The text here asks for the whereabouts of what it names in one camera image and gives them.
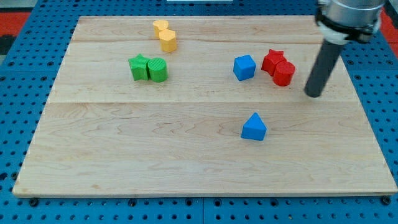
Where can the red cylinder block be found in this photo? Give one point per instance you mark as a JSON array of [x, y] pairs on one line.
[[283, 73]]

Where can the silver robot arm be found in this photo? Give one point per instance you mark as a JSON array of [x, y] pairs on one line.
[[341, 21]]

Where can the yellow heart block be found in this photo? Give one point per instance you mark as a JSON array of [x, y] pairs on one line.
[[159, 26]]

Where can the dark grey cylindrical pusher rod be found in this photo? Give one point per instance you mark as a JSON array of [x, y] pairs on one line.
[[322, 68]]

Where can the light wooden board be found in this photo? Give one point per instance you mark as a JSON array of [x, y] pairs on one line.
[[104, 135]]

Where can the green star block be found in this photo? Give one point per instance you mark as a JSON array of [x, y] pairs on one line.
[[139, 67]]

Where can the blue cube block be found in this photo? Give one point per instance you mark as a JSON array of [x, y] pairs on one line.
[[244, 67]]

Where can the green cylinder block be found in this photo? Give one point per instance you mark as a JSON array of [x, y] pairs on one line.
[[157, 69]]

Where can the red star block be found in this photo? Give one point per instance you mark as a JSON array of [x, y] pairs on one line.
[[271, 60]]

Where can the blue triangular prism block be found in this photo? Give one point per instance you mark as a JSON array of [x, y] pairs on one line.
[[254, 128]]

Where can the yellow hexagon block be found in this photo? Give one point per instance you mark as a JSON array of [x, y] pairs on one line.
[[168, 40]]

